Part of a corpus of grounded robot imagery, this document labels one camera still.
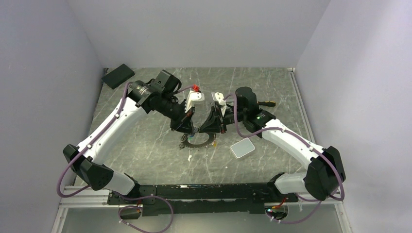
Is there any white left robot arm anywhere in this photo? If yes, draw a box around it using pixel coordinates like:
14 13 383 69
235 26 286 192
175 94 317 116
63 70 194 204

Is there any black yellow handled screwdriver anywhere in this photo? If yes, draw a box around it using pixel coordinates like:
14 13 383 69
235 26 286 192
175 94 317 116
257 101 276 107

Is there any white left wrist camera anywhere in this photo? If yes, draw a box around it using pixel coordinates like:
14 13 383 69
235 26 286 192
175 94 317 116
185 90 205 113

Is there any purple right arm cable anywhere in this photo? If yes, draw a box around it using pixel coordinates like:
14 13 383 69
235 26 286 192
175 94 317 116
223 93 346 225

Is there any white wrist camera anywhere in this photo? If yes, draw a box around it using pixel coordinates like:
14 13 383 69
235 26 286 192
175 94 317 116
211 92 227 116
185 90 205 113

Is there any black flat box with sticker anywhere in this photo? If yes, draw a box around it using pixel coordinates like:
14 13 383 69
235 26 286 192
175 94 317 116
247 128 271 138

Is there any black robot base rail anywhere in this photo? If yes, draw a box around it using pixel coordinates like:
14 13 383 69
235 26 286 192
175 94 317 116
107 183 298 216

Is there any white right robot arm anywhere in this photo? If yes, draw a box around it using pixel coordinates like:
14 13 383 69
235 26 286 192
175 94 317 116
199 86 346 201

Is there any aluminium frame rail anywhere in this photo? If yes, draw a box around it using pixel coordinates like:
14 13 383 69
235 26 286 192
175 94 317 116
51 184 353 233

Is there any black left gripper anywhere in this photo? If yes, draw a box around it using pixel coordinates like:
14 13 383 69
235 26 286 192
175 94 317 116
157 94 195 136

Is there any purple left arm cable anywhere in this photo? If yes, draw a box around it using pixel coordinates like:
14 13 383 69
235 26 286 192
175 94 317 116
56 82 199 233

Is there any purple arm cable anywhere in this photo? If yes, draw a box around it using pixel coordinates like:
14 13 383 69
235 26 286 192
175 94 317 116
223 93 346 225
56 82 199 233

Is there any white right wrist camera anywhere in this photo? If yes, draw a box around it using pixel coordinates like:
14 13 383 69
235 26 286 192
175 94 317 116
211 92 227 116

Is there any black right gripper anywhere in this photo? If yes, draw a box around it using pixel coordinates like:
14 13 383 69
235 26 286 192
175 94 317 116
199 106 247 134

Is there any black box at rear left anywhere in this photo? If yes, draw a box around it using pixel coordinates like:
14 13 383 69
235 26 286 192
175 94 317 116
102 64 135 89

